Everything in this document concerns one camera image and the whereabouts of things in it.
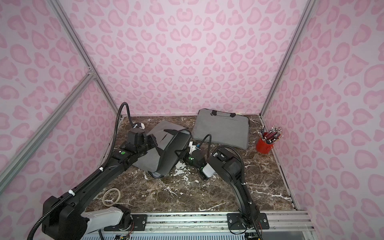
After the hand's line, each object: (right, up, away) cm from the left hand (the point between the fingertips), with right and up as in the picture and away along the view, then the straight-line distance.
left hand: (157, 136), depth 81 cm
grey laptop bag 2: (+43, +3, +26) cm, 51 cm away
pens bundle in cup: (+66, 0, +7) cm, 66 cm away
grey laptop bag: (+6, -1, +7) cm, 9 cm away
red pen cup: (+62, -7, +12) cm, 64 cm away
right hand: (+8, -10, +11) cm, 17 cm away
